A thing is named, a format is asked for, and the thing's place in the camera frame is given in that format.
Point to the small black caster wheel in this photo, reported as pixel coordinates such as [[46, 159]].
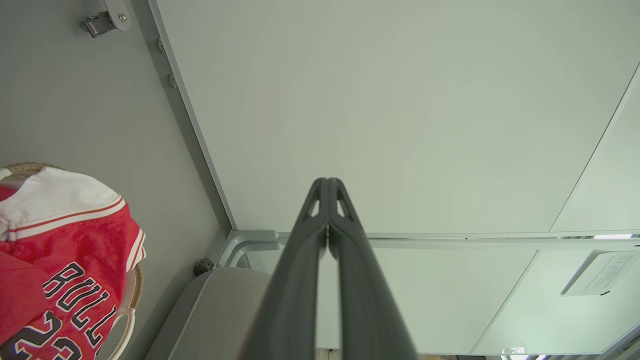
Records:
[[203, 267]]

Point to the red white basketball jersey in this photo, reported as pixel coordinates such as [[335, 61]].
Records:
[[75, 240]]

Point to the grey metal furniture leg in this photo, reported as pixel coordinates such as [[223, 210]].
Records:
[[247, 242]]

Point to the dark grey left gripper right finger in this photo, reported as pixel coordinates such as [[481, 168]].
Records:
[[362, 290]]

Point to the white laundry basket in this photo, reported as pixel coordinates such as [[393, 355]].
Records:
[[127, 300]]

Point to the grey caster wheel with bracket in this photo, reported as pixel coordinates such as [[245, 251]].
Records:
[[102, 21]]

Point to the grey round bolt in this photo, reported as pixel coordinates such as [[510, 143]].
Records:
[[160, 45], [172, 80]]

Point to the white partition panel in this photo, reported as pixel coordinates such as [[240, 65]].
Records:
[[400, 110]]

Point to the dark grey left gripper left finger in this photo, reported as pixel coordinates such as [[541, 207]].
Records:
[[292, 280]]

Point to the white paper notice sheet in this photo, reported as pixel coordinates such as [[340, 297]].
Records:
[[602, 272]]

